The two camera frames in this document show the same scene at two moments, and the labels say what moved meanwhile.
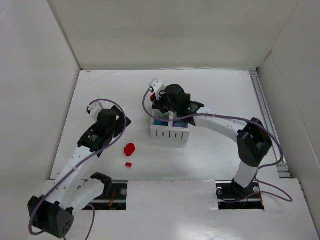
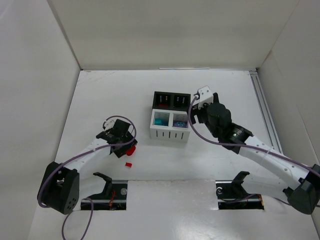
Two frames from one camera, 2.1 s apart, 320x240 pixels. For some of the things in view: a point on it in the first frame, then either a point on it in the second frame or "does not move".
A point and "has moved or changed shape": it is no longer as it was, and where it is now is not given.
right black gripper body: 160,105 to 196,113
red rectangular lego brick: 152,96 has moved or changed shape
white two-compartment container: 176,131 does not move
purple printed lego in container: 180,124 does not move
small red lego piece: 128,164 does not move
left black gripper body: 120,116 to 122,149
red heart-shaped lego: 129,149 does not move
